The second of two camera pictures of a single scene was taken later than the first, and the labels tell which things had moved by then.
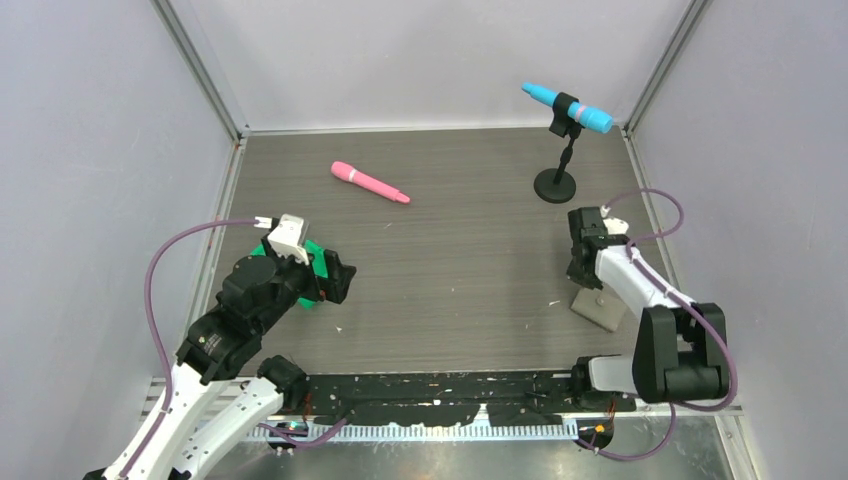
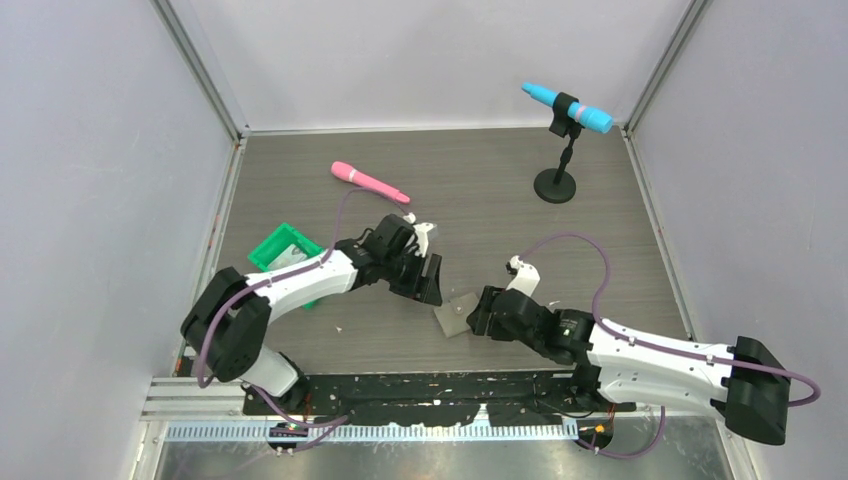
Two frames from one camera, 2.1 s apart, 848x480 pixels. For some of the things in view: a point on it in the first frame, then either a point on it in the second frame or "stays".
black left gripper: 339,275 → 430,291
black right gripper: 573,272 → 479,318
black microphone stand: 558,185 stays
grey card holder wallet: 598,306 → 453,316
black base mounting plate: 517,397 stays
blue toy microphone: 588,117 stays
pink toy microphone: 345,171 stays
